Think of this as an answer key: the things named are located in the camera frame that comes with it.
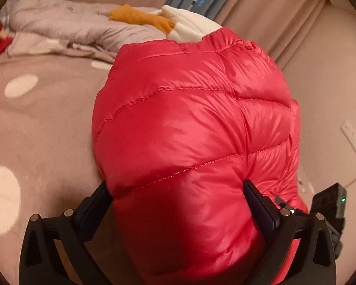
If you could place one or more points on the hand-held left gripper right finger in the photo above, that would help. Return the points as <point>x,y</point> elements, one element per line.
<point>261,210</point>

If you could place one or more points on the grey quilt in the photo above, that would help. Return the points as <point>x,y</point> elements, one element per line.
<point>62,23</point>

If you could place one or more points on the white wall socket strip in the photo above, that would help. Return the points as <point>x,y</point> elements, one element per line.
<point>354,142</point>

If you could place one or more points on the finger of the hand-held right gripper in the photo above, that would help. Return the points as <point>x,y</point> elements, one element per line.
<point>283,203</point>

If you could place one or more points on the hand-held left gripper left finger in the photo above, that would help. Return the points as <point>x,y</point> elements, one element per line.
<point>92,207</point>

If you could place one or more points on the pink-red hooded down jacket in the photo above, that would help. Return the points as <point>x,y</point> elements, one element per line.
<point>181,139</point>

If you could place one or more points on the white goose plush toy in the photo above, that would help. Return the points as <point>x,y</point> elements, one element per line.
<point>184,23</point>

